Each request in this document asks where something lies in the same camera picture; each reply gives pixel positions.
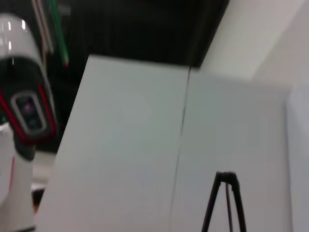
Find beige cable bundle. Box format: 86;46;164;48
32;0;54;58

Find green cable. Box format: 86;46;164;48
49;0;70;68

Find black glasses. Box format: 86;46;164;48
201;170;248;232

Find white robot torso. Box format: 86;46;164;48
0;122;37;232

